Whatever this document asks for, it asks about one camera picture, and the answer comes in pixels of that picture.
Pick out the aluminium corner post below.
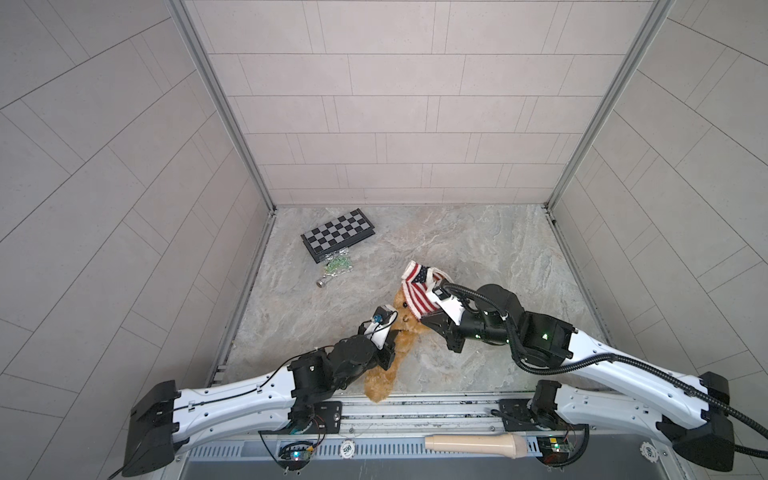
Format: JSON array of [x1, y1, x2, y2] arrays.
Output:
[[166, 0, 277, 212], [544, 0, 674, 210]]

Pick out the small green clear bag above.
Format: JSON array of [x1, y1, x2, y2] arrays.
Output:
[[316, 248, 353, 288]]

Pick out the green circuit board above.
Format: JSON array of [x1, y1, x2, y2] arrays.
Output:
[[278, 441, 316, 471], [536, 436, 574, 465]]

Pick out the beige cylindrical handle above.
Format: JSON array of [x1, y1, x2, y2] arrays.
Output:
[[424, 433, 528, 459]]

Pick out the red white striped sweater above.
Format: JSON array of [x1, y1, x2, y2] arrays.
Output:
[[401, 260, 452, 321]]

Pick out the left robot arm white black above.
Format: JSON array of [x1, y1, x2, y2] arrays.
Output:
[[118, 329, 397, 477]]

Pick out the folded black white chessboard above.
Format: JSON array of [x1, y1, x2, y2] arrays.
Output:
[[300, 209, 375, 263]]

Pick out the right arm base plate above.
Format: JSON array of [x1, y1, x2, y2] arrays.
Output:
[[490, 399, 584, 432]]

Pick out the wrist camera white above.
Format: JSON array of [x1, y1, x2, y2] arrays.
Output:
[[363, 305, 398, 350], [427, 285, 465, 326]]

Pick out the right aluminium corner post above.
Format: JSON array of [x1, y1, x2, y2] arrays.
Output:
[[544, 0, 674, 210]]

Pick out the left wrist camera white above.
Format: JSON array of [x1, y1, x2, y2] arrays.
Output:
[[363, 305, 398, 350]]

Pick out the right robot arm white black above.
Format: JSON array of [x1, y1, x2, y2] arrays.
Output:
[[421, 281, 737, 472]]

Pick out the black corrugated cable conduit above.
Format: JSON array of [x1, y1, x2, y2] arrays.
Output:
[[440, 281, 768, 460]]

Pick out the left aluminium corner post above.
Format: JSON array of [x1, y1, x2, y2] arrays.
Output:
[[166, 0, 277, 212]]

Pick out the brown teddy bear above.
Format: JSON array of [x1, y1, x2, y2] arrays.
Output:
[[363, 286, 433, 404]]

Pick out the left green circuit board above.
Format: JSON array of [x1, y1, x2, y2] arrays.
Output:
[[278, 441, 316, 471]]

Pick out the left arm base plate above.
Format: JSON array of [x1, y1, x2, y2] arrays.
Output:
[[274, 401, 343, 435]]

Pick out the aluminium front rail frame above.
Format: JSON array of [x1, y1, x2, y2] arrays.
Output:
[[173, 392, 693, 479]]

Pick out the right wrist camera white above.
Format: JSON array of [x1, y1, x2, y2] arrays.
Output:
[[427, 285, 465, 326]]

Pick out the right green circuit board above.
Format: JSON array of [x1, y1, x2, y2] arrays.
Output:
[[536, 436, 574, 465]]

